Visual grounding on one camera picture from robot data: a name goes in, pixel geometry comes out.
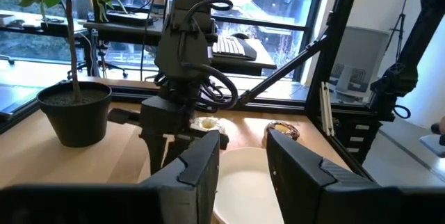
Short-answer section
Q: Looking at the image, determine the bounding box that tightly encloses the grey phone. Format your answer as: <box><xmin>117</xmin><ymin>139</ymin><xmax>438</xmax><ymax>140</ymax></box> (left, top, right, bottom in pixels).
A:
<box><xmin>419</xmin><ymin>134</ymin><xmax>445</xmax><ymax>159</ymax></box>

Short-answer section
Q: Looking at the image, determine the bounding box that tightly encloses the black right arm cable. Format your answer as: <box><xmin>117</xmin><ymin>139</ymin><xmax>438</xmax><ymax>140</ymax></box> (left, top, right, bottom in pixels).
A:
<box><xmin>152</xmin><ymin>0</ymin><xmax>241</xmax><ymax>112</ymax></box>

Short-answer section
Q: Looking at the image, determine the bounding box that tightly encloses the white iced donut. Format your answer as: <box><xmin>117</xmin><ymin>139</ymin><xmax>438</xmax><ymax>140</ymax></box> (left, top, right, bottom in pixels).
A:
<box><xmin>193</xmin><ymin>116</ymin><xmax>227</xmax><ymax>136</ymax></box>

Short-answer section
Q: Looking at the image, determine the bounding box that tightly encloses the black computer keyboard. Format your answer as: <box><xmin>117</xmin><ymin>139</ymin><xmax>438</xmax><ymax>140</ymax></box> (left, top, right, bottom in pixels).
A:
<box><xmin>211</xmin><ymin>34</ymin><xmax>258</xmax><ymax>62</ymax></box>

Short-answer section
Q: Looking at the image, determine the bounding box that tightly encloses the green leafy plant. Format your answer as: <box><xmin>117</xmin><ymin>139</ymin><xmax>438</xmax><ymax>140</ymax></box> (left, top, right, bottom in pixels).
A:
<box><xmin>0</xmin><ymin>0</ymin><xmax>152</xmax><ymax>103</ymax></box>

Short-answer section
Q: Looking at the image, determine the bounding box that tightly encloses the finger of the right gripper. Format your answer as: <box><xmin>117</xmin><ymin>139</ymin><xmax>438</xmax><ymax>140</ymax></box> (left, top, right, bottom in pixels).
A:
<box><xmin>140</xmin><ymin>130</ymin><xmax>168</xmax><ymax>175</ymax></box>
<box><xmin>163</xmin><ymin>135</ymin><xmax>193</xmax><ymax>168</ymax></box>

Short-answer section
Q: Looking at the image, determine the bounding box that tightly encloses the black plant pot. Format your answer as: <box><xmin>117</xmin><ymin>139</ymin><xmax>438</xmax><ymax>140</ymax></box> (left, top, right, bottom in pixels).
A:
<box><xmin>36</xmin><ymin>80</ymin><xmax>113</xmax><ymax>148</ymax></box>

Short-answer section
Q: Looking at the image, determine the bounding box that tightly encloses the white box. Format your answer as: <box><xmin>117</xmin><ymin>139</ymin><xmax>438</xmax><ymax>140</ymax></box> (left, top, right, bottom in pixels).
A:
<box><xmin>328</xmin><ymin>25</ymin><xmax>390</xmax><ymax>99</ymax></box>

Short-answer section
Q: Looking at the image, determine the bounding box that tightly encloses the person's hand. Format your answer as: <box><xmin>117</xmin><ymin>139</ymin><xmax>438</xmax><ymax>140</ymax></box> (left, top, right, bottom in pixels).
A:
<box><xmin>430</xmin><ymin>115</ymin><xmax>445</xmax><ymax>147</ymax></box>

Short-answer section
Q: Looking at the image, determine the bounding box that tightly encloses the dark grey desk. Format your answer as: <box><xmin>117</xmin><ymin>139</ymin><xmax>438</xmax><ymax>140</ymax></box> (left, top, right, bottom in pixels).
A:
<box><xmin>83</xmin><ymin>10</ymin><xmax>278</xmax><ymax>77</ymax></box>

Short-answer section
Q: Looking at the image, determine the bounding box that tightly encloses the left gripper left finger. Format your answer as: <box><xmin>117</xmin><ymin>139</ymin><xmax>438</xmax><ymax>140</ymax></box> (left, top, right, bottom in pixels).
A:
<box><xmin>137</xmin><ymin>129</ymin><xmax>221</xmax><ymax>224</ymax></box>

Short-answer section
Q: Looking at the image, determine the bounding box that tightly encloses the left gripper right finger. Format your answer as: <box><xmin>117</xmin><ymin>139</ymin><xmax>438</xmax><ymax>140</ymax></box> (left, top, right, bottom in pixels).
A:
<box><xmin>266</xmin><ymin>129</ymin><xmax>382</xmax><ymax>224</ymax></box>

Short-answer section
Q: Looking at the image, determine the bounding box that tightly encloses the white round plate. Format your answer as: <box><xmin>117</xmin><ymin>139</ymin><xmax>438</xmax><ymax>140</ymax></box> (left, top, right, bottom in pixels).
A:
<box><xmin>212</xmin><ymin>146</ymin><xmax>286</xmax><ymax>224</ymax></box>

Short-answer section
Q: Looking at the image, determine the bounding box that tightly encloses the silver aluminium extrusion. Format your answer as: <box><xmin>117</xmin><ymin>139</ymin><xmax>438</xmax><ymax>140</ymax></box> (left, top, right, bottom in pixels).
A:
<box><xmin>318</xmin><ymin>81</ymin><xmax>337</xmax><ymax>137</ymax></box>

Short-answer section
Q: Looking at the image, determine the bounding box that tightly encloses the black aluminium table frame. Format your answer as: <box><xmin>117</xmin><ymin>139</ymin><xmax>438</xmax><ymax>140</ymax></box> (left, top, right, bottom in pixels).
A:
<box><xmin>0</xmin><ymin>0</ymin><xmax>380</xmax><ymax>183</ymax></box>

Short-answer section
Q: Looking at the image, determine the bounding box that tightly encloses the black drawer unit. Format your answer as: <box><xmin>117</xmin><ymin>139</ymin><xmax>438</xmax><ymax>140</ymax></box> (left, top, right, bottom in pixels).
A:
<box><xmin>333</xmin><ymin>118</ymin><xmax>383</xmax><ymax>166</ymax></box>

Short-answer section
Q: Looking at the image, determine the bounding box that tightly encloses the black window frame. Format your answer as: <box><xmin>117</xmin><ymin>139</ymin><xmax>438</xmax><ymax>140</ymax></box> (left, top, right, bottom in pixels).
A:
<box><xmin>0</xmin><ymin>0</ymin><xmax>334</xmax><ymax>82</ymax></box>

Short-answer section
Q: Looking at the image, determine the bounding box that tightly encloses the black office chair base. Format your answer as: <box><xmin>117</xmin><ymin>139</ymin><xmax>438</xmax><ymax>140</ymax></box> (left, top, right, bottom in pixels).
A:
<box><xmin>67</xmin><ymin>60</ymin><xmax>129</xmax><ymax>79</ymax></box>

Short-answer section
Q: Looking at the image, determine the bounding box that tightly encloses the black tripod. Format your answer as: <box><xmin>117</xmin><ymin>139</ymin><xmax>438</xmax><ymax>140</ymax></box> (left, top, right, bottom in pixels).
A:
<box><xmin>384</xmin><ymin>0</ymin><xmax>416</xmax><ymax>63</ymax></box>

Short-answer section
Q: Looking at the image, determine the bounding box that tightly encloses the chocolate iced donut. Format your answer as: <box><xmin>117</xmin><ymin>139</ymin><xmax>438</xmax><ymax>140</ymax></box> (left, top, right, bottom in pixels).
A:
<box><xmin>262</xmin><ymin>120</ymin><xmax>301</xmax><ymax>148</ymax></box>

